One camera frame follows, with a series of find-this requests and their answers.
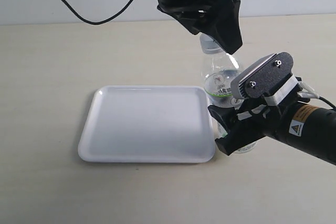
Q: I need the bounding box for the white camera cable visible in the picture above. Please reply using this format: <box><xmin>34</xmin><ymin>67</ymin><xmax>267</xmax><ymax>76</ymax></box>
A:
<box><xmin>299</xmin><ymin>82</ymin><xmax>336</xmax><ymax>109</ymax></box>

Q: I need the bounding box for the clear plastic drink bottle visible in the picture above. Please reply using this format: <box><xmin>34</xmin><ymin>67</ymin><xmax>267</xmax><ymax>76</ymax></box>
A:
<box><xmin>199</xmin><ymin>34</ymin><xmax>257</xmax><ymax>154</ymax></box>

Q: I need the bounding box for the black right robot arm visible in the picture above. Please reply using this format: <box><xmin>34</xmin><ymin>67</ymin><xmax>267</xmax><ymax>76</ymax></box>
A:
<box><xmin>208</xmin><ymin>77</ymin><xmax>335</xmax><ymax>164</ymax></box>

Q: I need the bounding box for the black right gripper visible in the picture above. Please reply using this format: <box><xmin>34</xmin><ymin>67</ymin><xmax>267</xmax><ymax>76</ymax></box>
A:
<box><xmin>207</xmin><ymin>76</ymin><xmax>310</xmax><ymax>156</ymax></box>

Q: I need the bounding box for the white plastic tray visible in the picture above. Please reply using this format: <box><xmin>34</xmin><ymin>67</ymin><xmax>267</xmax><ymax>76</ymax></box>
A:
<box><xmin>78</xmin><ymin>86</ymin><xmax>215</xmax><ymax>164</ymax></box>

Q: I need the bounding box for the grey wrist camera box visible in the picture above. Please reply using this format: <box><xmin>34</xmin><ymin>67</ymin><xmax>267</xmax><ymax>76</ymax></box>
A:
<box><xmin>230</xmin><ymin>52</ymin><xmax>300</xmax><ymax>109</ymax></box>

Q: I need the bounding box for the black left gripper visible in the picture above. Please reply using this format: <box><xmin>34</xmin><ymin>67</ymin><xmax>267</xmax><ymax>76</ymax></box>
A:
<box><xmin>157</xmin><ymin>0</ymin><xmax>243</xmax><ymax>54</ymax></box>

